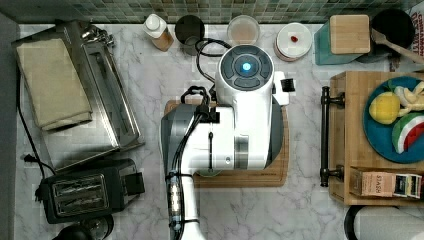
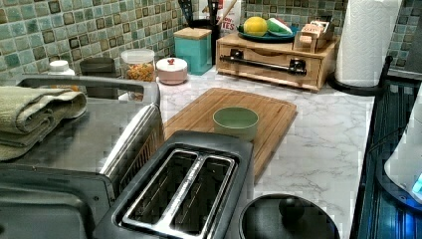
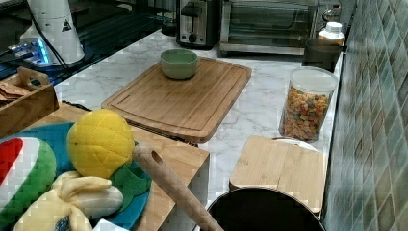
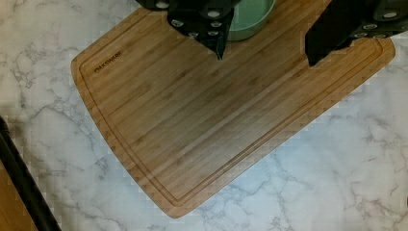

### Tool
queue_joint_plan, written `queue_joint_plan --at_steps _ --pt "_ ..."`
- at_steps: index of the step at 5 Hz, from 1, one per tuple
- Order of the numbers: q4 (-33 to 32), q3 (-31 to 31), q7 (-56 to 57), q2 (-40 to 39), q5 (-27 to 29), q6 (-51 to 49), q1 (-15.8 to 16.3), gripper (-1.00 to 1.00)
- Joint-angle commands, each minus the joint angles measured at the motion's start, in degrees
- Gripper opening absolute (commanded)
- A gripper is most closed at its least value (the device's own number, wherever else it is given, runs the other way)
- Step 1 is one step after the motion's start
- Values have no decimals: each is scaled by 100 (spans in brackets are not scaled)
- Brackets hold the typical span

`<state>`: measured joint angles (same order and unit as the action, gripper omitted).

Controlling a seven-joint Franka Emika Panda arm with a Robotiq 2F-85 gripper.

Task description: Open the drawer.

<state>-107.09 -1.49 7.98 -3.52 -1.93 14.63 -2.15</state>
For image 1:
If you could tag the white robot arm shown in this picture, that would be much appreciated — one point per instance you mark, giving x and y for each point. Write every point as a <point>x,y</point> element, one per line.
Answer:
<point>244,131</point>

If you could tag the wooden drawer box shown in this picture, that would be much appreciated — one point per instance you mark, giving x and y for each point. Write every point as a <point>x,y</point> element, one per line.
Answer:
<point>348,145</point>

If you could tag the green ceramic bowl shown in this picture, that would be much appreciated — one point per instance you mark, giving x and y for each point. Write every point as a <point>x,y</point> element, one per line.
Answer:
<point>208,173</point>

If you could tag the wooden cutting board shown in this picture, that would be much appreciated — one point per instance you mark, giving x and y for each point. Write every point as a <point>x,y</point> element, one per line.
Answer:
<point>273,175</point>

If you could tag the dark grey cup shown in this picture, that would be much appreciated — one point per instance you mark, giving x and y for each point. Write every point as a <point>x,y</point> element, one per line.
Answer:
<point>188,30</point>

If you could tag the clear lidded snack jar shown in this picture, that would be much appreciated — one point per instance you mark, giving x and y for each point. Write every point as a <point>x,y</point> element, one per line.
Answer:
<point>243,29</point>

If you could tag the stainless steel toaster oven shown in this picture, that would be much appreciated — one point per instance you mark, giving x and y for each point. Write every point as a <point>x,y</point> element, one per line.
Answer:
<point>113,126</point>

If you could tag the pink pot with white lid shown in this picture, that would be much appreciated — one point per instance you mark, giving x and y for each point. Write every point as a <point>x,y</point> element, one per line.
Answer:
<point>292,42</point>

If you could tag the teal canister with wooden lid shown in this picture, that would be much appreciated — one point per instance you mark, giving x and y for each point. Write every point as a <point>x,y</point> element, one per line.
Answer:
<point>342,39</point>

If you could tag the black round kettle lid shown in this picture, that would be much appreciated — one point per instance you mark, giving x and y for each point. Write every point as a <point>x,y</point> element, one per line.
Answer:
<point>89,229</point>

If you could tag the folded beige towel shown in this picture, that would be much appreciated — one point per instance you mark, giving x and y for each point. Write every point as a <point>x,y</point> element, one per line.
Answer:
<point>55,88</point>

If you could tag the black two-slot toaster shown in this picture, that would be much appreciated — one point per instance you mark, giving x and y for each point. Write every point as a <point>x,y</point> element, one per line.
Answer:
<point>94,190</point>

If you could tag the blue plate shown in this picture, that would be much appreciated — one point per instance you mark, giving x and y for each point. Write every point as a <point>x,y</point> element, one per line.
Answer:
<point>379,135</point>

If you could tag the black paper towel holder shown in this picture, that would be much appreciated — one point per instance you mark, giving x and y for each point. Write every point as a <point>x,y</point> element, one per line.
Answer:
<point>348,221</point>

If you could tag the stash tea box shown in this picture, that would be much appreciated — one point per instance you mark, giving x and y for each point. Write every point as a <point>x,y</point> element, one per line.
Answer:
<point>372,183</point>

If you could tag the yellow toy lemon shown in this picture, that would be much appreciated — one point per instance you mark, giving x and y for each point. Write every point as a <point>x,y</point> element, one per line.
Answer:
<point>384,108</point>

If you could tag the white paper towel roll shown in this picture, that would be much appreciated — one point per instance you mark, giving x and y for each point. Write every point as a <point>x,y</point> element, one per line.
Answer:
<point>408,227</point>

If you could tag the toy watermelon slice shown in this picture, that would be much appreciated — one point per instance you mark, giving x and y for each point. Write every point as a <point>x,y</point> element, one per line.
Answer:
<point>406,131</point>

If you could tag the toy peeled banana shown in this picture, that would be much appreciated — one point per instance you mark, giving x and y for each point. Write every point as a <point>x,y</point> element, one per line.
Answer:
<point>410,100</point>

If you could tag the colourful tea bag box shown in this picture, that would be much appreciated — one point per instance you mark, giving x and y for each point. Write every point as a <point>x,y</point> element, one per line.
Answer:
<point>408,185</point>

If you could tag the black utensil holder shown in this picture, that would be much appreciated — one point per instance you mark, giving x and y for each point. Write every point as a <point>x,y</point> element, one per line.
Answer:
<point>398,28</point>

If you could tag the cinnamon cereal box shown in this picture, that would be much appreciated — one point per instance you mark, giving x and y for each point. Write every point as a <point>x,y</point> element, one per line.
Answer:
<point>416,14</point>

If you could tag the black drawer handle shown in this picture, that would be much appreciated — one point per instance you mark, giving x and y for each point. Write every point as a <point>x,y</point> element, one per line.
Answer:
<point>326,102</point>

